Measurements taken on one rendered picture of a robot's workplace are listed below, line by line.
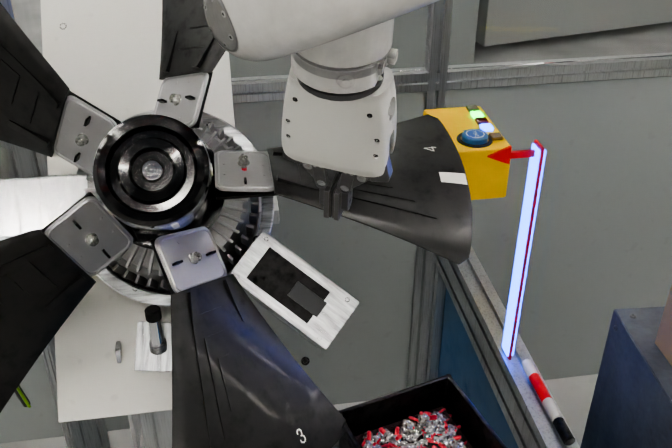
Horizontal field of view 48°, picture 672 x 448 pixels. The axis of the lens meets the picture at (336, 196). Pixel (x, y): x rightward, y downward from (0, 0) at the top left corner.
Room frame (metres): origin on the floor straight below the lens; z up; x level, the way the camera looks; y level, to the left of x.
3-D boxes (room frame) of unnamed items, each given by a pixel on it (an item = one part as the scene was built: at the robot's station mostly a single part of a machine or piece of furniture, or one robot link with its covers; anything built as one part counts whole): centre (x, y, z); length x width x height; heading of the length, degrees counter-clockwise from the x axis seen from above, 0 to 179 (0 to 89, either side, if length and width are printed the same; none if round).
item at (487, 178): (1.09, -0.21, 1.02); 0.16 x 0.10 x 0.11; 9
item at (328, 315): (0.78, 0.06, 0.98); 0.20 x 0.16 x 0.20; 9
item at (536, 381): (0.70, -0.27, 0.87); 0.14 x 0.01 x 0.01; 10
